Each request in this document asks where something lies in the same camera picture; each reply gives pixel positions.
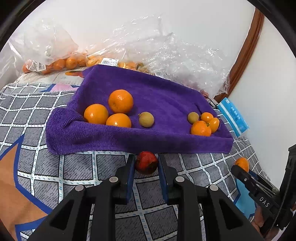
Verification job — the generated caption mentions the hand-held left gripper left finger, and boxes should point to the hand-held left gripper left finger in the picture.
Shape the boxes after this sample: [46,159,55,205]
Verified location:
[28,154,136,241]

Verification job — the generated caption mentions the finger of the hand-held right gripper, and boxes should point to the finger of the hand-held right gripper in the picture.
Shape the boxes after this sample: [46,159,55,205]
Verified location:
[231,165,259,195]

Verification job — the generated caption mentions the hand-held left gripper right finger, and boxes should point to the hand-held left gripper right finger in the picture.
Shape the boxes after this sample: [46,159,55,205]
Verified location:
[158,153,264,241]

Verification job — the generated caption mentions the large orange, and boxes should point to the large orange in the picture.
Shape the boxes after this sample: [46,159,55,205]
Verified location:
[190,120,212,137]
[84,104,109,125]
[108,89,134,114]
[235,157,250,173]
[106,113,132,128]

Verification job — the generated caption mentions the small red apple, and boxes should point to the small red apple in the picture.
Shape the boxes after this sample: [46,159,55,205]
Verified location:
[135,151,159,175]

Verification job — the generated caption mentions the longan fruit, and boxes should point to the longan fruit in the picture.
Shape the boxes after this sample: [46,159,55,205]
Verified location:
[187,112,199,124]
[138,112,154,128]

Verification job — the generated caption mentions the purple towel covered tray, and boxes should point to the purple towel covered tray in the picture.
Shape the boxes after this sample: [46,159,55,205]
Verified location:
[46,64,234,155]

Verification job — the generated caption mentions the person's right hand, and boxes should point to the person's right hand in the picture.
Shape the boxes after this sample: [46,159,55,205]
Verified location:
[252,205,279,240]

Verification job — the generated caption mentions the blue tissue pack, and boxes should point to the blue tissue pack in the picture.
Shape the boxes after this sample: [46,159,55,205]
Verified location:
[217,97,250,137]

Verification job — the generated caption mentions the grey checkered star blanket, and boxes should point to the grey checkered star blanket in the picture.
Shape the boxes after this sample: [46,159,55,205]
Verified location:
[0,82,275,241]

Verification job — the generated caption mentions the pile of bagged oranges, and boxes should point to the pile of bagged oranges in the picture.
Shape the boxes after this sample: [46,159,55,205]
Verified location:
[22,54,87,75]
[87,54,148,71]

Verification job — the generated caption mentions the large crinkled clear plastic bag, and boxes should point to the large crinkled clear plastic bag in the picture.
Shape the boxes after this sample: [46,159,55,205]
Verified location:
[85,15,232,100]

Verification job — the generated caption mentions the fruit print cardboard box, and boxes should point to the fruit print cardboard box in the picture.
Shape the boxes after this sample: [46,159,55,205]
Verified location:
[14,70,87,86]

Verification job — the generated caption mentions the black cable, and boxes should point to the black cable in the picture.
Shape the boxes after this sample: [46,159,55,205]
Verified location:
[274,168,292,229]

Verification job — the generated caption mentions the brown wooden door frame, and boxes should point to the brown wooden door frame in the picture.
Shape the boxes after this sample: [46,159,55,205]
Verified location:
[214,8,265,101]

